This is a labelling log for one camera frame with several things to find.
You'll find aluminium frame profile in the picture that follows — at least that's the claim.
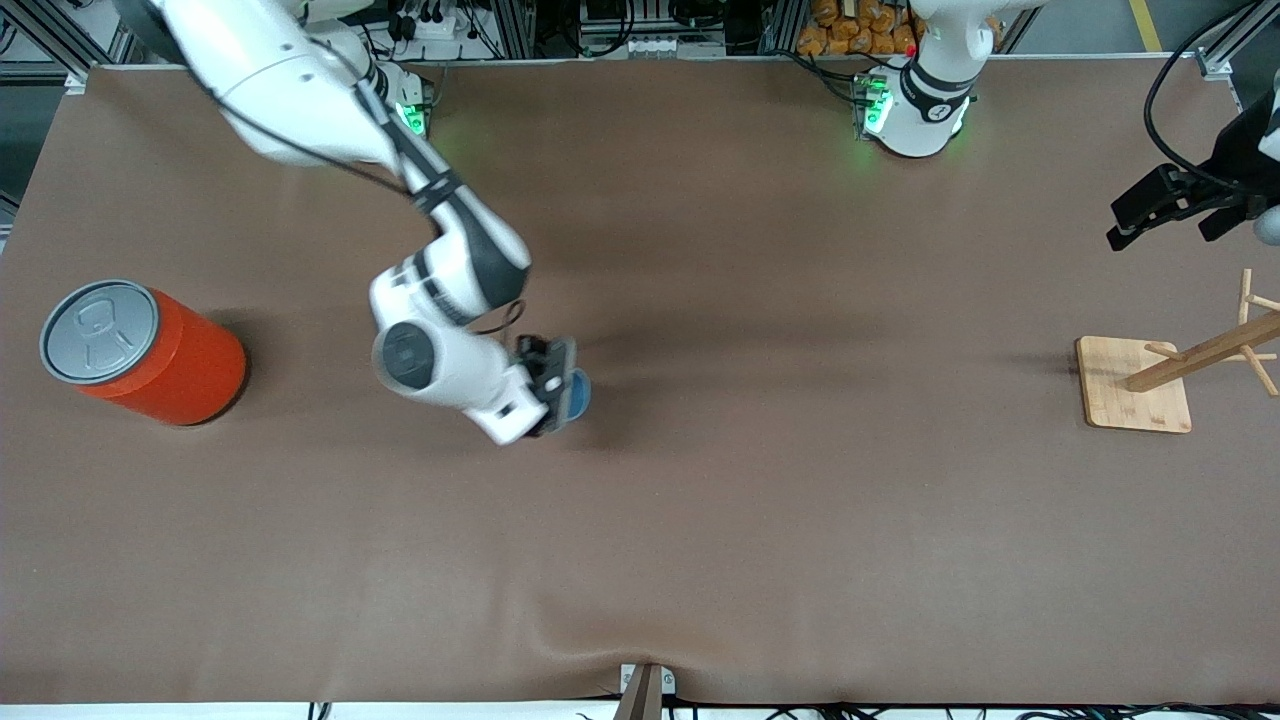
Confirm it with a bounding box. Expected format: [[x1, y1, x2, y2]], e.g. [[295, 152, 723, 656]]
[[0, 0, 151, 93], [1193, 0, 1280, 83]]

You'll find orange snack bag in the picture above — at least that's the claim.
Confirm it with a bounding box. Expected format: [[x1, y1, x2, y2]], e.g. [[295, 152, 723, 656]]
[[797, 0, 921, 57]]

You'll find orange can with grey lid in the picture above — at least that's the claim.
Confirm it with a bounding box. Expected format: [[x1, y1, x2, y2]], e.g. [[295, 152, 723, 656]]
[[39, 279, 249, 428]]

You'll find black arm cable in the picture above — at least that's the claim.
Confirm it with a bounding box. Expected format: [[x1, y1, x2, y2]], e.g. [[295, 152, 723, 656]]
[[195, 40, 528, 338], [1143, 0, 1266, 193]]

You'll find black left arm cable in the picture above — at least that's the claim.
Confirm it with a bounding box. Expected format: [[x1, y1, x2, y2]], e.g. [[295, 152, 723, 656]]
[[1143, 0, 1266, 193]]

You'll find wooden cup rack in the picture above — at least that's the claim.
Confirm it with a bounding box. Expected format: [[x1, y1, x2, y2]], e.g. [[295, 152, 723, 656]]
[[1075, 268, 1280, 435]]

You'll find light blue plastic cup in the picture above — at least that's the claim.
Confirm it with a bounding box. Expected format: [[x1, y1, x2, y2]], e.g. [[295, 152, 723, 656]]
[[560, 367, 594, 427]]

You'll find brown table cover mat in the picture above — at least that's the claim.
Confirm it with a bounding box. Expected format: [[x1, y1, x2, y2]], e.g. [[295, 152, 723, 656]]
[[0, 55, 1280, 707]]

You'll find long white socket strip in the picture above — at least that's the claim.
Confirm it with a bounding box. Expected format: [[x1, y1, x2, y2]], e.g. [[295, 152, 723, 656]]
[[578, 34, 728, 59]]

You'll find grey metal clamp bracket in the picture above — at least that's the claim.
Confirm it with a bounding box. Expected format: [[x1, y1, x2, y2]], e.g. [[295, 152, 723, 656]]
[[612, 662, 677, 720]]

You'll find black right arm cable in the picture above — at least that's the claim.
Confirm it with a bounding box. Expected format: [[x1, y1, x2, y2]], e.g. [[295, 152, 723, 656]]
[[195, 40, 528, 338]]

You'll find white power strip with plugs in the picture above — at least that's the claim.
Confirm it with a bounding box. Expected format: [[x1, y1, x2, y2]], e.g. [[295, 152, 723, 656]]
[[388, 0, 483, 43]]

